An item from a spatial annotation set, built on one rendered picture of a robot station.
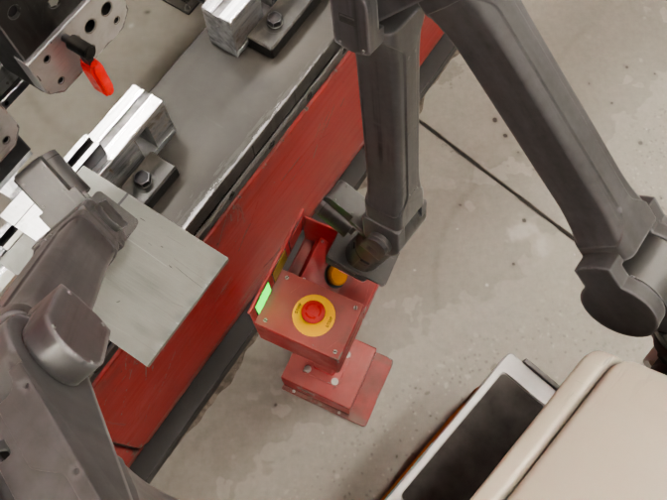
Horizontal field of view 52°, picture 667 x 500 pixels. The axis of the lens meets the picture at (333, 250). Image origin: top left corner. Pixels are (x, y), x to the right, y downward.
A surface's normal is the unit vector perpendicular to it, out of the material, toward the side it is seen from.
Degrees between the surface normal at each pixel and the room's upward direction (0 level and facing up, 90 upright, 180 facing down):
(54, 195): 26
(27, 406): 12
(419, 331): 0
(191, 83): 0
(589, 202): 80
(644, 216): 38
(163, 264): 0
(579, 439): 43
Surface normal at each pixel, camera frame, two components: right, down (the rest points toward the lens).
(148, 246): -0.01, -0.34
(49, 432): -0.22, -0.28
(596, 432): -0.51, -0.68
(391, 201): -0.56, 0.65
